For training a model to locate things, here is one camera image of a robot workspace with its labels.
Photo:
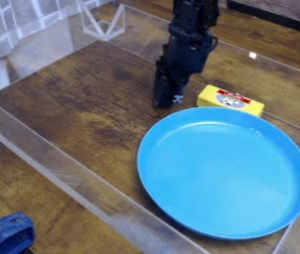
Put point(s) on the yellow brick with label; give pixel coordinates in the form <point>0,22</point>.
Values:
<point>214,96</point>

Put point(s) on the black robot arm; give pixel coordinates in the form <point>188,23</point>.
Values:
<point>194,15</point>

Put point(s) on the blue round tray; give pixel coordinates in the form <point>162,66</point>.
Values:
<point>221,170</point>

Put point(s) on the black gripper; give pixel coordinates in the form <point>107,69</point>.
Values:
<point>184,56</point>

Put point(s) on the white patterned cloth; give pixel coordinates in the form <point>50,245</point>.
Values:
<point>22,17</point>

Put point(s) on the clear acrylic enclosure wall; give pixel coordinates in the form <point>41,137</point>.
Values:
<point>75,109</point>

